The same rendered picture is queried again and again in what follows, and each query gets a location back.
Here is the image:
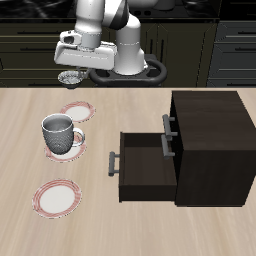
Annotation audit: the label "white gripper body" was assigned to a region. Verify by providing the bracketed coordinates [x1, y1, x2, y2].
[53, 41, 118, 71]

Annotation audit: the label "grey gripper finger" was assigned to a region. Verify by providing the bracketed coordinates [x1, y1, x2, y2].
[77, 67, 90, 80]

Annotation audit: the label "small grey patterned bowl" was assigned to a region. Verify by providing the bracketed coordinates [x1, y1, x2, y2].
[57, 70, 84, 90]

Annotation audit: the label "white plate with red rim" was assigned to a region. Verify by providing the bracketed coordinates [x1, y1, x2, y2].
[43, 131, 88, 164]
[31, 178, 83, 220]
[59, 101, 97, 123]

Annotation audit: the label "dark kitchen cupboards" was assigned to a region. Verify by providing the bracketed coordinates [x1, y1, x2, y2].
[0, 0, 256, 89]

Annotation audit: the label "grey textured mug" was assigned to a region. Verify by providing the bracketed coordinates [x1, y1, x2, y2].
[40, 113, 86, 156]

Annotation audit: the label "dark wooden cabinet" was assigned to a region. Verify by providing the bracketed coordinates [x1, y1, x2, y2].
[161, 89, 256, 208]

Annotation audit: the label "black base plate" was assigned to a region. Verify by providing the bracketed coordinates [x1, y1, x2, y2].
[88, 58, 168, 85]

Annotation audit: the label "dark wooden drawer grey handle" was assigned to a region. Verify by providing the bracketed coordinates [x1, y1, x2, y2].
[107, 131, 178, 204]

